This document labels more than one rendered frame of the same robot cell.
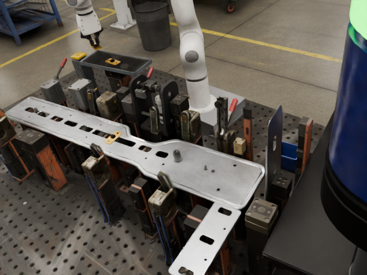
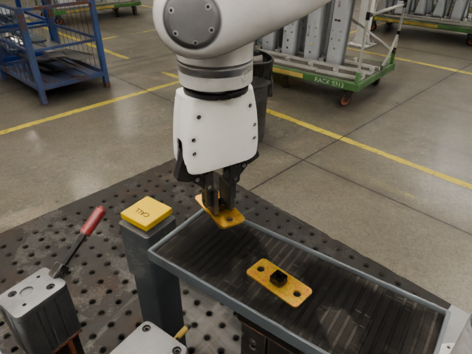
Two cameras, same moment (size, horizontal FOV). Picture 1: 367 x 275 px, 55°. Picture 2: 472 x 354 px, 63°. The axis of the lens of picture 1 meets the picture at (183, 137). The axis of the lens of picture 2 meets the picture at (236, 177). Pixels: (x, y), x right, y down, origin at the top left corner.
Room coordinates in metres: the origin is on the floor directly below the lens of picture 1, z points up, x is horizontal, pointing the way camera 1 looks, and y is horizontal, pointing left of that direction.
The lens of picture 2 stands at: (1.30, 0.35, 1.54)
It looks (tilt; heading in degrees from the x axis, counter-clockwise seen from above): 32 degrees down; 357
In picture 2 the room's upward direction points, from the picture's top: straight up
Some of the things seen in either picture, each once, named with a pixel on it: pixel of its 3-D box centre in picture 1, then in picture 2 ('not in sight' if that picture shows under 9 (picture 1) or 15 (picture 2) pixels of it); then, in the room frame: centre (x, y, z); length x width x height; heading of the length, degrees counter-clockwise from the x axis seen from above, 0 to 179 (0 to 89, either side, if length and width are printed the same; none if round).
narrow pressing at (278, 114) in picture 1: (273, 156); not in sight; (0.77, -0.26, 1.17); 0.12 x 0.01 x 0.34; 141
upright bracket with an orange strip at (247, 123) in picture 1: (249, 160); not in sight; (1.00, -0.24, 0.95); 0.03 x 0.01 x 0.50; 51
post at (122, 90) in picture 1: (132, 123); not in sight; (1.47, 0.24, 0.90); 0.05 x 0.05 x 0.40; 51
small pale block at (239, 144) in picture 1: (241, 175); not in sight; (0.99, -0.20, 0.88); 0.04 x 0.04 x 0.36; 51
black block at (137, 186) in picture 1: (146, 210); not in sight; (0.93, 0.20, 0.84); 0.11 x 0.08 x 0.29; 141
